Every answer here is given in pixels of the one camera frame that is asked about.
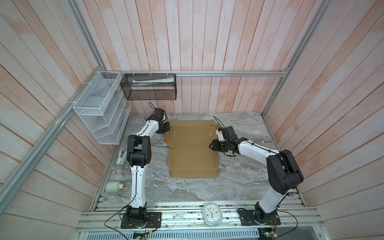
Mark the small white label tag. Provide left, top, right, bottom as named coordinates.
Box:
left=173, top=212, right=184, bottom=220

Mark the white round clock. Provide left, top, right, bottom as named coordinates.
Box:
left=202, top=202, right=223, bottom=227

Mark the black wire mesh basket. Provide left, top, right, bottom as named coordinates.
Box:
left=120, top=73, right=178, bottom=101

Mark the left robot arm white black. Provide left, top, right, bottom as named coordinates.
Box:
left=126, top=108, right=170, bottom=221

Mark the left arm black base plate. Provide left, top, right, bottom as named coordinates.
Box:
left=121, top=212, right=162, bottom=229

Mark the brown cardboard box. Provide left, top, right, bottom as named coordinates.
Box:
left=165, top=120, right=221, bottom=179

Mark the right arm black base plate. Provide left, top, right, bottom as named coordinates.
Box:
left=237, top=208, right=281, bottom=226

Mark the white paper in basket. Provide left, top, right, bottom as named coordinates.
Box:
left=132, top=77, right=175, bottom=87

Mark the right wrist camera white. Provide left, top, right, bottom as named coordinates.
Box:
left=216, top=128, right=225, bottom=142

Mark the white small stapler device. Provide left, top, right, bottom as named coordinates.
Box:
left=117, top=151, right=127, bottom=166

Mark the pale green tape roll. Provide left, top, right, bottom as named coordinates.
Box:
left=105, top=182, right=125, bottom=196

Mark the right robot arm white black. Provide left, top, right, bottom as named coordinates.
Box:
left=209, top=126, right=304, bottom=225

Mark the white wire mesh shelf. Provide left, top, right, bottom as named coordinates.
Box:
left=73, top=71, right=132, bottom=145

